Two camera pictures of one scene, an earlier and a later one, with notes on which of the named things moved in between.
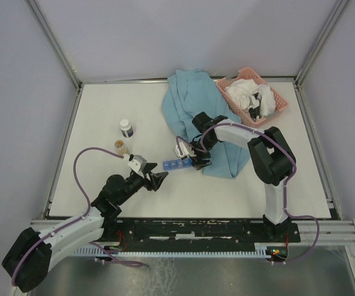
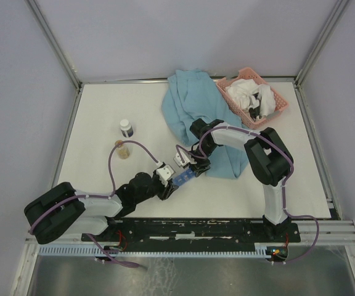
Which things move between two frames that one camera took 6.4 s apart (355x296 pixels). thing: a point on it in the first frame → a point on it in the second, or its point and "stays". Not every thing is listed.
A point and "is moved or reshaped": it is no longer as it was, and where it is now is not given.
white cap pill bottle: [126, 128] stays
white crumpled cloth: [248, 94] stays
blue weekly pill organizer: [177, 163] is moved or reshaped
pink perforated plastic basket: [252, 99] stays
